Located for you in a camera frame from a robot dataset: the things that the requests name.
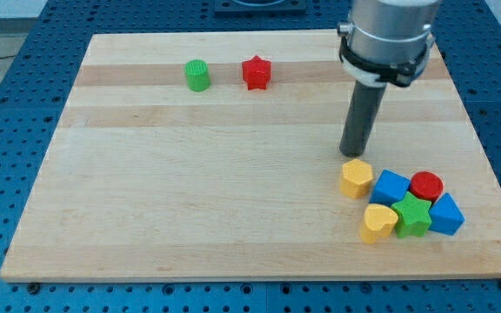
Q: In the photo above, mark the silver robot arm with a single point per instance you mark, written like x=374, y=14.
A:
x=387, y=41

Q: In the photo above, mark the red star block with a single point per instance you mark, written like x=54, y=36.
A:
x=256, y=73

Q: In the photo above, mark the green star block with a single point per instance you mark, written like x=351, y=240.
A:
x=413, y=216

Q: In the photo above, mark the wooden board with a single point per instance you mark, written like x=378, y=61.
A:
x=145, y=180

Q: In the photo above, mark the green cylinder block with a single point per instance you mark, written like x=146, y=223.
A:
x=197, y=75

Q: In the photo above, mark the yellow hexagon block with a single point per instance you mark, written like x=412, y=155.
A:
x=356, y=178

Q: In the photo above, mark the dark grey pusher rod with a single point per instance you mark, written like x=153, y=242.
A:
x=364, y=105

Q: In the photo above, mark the blue cube block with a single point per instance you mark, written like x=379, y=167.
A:
x=389, y=188

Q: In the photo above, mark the yellow heart block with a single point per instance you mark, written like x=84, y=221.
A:
x=378, y=222

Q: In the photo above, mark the red cylinder block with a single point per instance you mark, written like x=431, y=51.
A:
x=427, y=186

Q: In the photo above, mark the blue triangle block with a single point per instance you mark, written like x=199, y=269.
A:
x=446, y=216

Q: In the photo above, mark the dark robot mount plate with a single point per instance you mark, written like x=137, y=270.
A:
x=229, y=7

